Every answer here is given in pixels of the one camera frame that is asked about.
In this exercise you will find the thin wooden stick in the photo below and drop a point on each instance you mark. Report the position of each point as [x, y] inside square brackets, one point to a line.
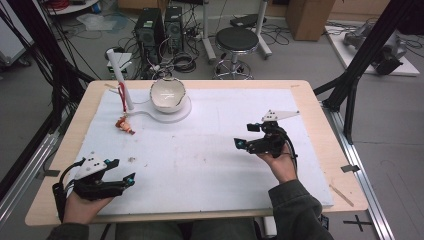
[341, 195]

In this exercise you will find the grey and black machine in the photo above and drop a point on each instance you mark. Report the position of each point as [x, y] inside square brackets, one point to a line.
[388, 55]

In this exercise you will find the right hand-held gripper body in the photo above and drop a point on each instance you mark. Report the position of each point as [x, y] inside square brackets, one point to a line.
[273, 143]

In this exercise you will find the person's leg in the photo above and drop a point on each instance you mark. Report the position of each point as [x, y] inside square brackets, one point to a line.
[226, 230]
[150, 231]

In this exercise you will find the white box device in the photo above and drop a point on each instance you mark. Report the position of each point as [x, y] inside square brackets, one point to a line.
[128, 61]

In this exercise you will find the grey tape piece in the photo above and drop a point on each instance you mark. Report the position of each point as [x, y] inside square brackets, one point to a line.
[350, 168]
[50, 173]

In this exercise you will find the white metal stand legs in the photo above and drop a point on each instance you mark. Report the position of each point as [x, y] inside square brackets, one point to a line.
[208, 46]

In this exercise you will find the brown cardboard box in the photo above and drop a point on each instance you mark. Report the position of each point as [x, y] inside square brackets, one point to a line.
[308, 20]

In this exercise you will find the person's right hand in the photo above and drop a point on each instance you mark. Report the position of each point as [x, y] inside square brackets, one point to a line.
[283, 168]

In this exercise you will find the person's right leg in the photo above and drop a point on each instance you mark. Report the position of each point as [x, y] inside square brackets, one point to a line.
[226, 230]

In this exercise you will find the black computer tower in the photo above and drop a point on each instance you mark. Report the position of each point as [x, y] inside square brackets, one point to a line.
[148, 30]
[174, 28]

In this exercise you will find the aluminium rail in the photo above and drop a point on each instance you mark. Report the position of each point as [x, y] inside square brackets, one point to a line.
[26, 173]
[363, 186]

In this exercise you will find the clear plastic sheet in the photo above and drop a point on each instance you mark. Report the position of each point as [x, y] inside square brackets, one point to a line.
[96, 21]

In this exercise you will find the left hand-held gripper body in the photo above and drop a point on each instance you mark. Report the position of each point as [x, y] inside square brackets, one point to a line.
[95, 188]

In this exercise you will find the white stand with pole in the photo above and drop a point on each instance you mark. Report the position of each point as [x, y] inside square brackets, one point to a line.
[165, 116]

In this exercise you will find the black round stool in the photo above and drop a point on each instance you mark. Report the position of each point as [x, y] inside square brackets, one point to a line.
[237, 39]

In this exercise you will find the person's left leg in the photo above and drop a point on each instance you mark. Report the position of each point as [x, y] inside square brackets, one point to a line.
[150, 231]

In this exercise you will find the white cracked egg-shaped bowl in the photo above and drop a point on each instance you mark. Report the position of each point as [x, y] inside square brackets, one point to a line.
[166, 96]

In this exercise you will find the white foam mat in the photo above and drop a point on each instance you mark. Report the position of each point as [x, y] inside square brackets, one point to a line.
[200, 173]

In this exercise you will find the black metal frame strut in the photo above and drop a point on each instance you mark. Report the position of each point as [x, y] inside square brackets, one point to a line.
[46, 50]
[366, 53]

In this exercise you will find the person's left hand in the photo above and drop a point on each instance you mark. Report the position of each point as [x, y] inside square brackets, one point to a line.
[80, 210]

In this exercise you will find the white round table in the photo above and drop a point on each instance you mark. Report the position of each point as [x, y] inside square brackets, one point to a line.
[73, 7]

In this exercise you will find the white platform board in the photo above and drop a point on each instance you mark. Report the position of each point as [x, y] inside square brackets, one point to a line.
[340, 50]

